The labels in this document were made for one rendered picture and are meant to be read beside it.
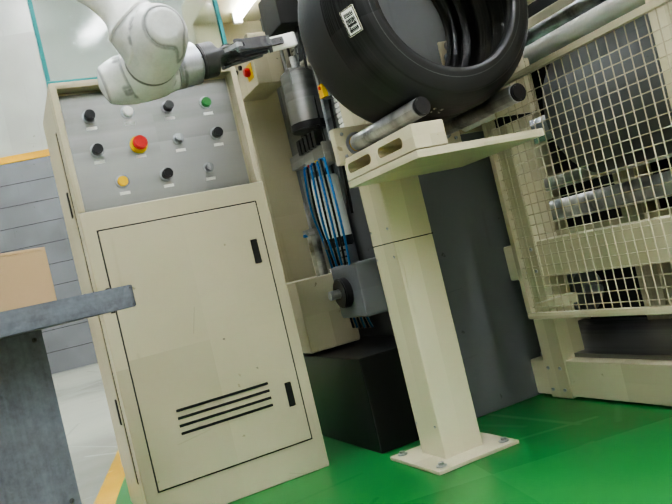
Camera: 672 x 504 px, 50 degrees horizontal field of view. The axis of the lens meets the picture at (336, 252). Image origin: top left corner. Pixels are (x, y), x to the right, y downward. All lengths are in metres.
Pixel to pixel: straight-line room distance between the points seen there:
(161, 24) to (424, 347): 1.11
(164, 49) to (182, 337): 1.00
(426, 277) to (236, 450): 0.75
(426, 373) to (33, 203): 9.32
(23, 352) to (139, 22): 0.61
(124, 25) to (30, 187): 9.63
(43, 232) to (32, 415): 9.55
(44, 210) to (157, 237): 8.82
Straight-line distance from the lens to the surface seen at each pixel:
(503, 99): 1.84
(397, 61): 1.67
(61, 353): 10.83
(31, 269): 1.36
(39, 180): 10.99
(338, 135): 1.93
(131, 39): 1.39
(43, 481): 1.39
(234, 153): 2.28
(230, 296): 2.16
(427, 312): 2.01
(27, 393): 1.37
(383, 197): 1.98
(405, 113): 1.68
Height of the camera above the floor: 0.60
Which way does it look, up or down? 1 degrees up
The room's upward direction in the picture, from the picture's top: 13 degrees counter-clockwise
